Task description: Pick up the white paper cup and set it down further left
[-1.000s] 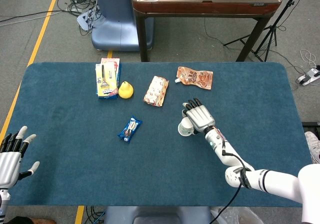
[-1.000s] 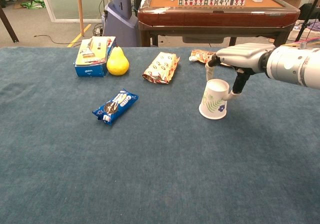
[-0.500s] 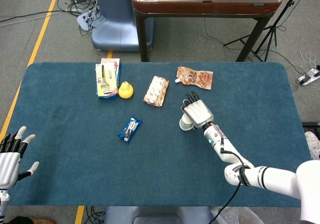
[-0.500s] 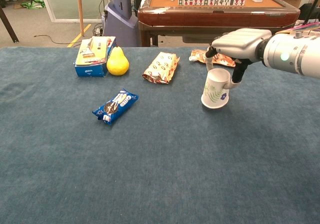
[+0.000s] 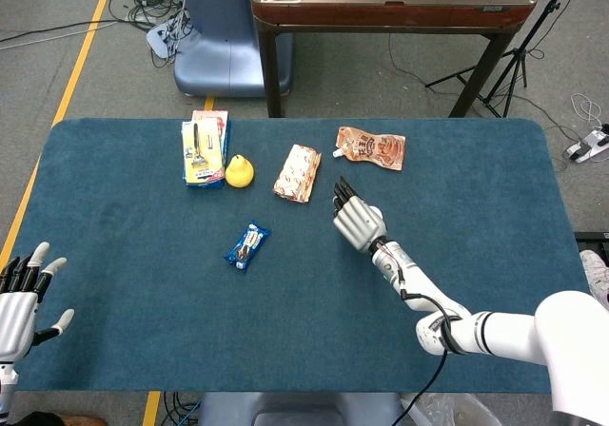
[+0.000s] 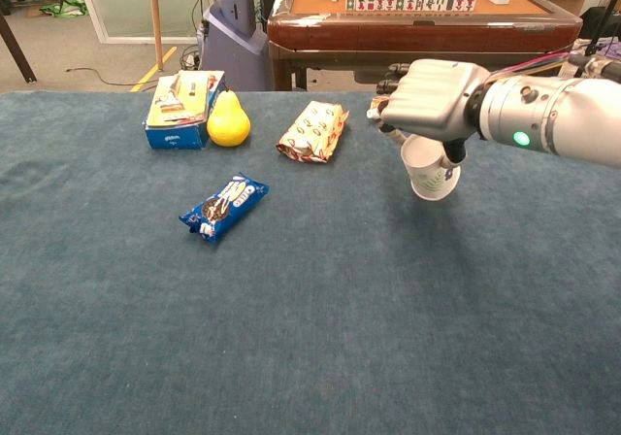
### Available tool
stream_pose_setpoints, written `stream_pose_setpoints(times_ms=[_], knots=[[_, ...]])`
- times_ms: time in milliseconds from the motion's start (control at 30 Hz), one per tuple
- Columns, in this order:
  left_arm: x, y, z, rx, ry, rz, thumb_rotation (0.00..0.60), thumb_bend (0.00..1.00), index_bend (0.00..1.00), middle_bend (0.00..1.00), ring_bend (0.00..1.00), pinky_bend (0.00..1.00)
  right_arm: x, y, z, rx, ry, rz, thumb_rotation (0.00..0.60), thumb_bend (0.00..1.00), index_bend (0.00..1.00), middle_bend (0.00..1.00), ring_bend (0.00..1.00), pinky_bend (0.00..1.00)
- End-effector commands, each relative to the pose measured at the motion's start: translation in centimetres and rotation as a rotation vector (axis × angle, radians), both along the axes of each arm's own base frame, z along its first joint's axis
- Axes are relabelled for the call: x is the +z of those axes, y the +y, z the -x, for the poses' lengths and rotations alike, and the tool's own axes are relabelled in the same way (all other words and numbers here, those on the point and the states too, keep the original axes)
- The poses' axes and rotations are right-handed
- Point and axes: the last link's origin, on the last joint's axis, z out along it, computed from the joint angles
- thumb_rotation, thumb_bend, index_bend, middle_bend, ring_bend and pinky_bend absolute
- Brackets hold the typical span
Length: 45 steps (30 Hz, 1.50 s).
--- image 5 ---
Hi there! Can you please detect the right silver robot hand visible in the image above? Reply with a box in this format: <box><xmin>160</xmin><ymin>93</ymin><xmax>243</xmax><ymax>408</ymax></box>
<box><xmin>331</xmin><ymin>175</ymin><xmax>387</xmax><ymax>255</ymax></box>

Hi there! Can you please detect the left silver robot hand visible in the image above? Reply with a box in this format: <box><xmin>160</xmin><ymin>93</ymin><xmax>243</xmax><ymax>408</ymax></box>
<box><xmin>0</xmin><ymin>241</ymin><xmax>76</xmax><ymax>365</ymax></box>

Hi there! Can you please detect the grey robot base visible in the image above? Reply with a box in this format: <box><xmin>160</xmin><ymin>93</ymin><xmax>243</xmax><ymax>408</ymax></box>
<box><xmin>197</xmin><ymin>391</ymin><xmax>410</xmax><ymax>426</ymax></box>

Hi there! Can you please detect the orange spouted drink pouch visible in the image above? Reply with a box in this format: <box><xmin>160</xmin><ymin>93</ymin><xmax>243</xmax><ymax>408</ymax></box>
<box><xmin>331</xmin><ymin>126</ymin><xmax>407</xmax><ymax>172</ymax></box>

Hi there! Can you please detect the white red patterned snack bag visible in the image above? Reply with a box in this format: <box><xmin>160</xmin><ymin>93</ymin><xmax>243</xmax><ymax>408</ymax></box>
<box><xmin>272</xmin><ymin>144</ymin><xmax>323</xmax><ymax>203</ymax></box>

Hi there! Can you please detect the blue cookie packet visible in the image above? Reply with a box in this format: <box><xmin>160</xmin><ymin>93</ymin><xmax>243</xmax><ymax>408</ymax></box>
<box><xmin>223</xmin><ymin>220</ymin><xmax>272</xmax><ymax>275</ymax></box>

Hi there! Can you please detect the yellow pear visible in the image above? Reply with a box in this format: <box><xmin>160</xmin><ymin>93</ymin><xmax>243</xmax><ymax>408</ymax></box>
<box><xmin>224</xmin><ymin>153</ymin><xmax>255</xmax><ymax>189</ymax></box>

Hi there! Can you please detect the razor blister pack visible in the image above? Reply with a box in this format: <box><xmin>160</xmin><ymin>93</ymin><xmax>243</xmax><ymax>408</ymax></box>
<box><xmin>182</xmin><ymin>109</ymin><xmax>233</xmax><ymax>189</ymax></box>
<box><xmin>183</xmin><ymin>117</ymin><xmax>226</xmax><ymax>183</ymax></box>

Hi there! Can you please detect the blue table cloth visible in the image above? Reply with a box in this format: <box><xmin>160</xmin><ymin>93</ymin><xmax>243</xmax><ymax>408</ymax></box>
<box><xmin>9</xmin><ymin>117</ymin><xmax>594</xmax><ymax>394</ymax></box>

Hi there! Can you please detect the clear plastic bag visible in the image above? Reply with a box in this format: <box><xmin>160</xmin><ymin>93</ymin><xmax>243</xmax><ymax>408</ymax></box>
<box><xmin>418</xmin><ymin>392</ymin><xmax>515</xmax><ymax>426</ymax></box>

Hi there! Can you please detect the wooden mahjong table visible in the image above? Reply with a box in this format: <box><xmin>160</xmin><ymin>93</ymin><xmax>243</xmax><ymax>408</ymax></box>
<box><xmin>250</xmin><ymin>0</ymin><xmax>538</xmax><ymax>119</ymax></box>

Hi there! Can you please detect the black tripod stand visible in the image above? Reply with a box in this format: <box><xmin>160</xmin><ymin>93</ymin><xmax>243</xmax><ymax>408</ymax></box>
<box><xmin>424</xmin><ymin>0</ymin><xmax>591</xmax><ymax>119</ymax></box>

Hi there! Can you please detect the grey white sneaker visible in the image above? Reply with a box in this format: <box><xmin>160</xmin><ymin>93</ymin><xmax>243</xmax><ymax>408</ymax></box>
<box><xmin>579</xmin><ymin>249</ymin><xmax>609</xmax><ymax>311</ymax></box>

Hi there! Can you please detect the white power strip with plugs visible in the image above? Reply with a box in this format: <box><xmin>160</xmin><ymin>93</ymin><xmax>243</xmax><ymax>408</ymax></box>
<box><xmin>146</xmin><ymin>14</ymin><xmax>185</xmax><ymax>59</ymax></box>

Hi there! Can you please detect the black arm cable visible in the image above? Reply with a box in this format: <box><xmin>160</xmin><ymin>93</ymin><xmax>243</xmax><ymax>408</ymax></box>
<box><xmin>389</xmin><ymin>267</ymin><xmax>465</xmax><ymax>426</ymax></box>

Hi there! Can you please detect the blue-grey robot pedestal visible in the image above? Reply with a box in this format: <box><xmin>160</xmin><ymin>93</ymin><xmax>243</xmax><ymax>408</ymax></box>
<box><xmin>173</xmin><ymin>0</ymin><xmax>294</xmax><ymax>99</ymax></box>

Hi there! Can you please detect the white coiled cable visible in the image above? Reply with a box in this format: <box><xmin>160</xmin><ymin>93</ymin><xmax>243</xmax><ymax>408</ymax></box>
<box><xmin>570</xmin><ymin>92</ymin><xmax>603</xmax><ymax>123</ymax></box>

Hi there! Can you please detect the black floor cable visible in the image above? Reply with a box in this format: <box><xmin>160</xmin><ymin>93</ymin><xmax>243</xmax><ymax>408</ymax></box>
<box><xmin>0</xmin><ymin>16</ymin><xmax>120</xmax><ymax>47</ymax></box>

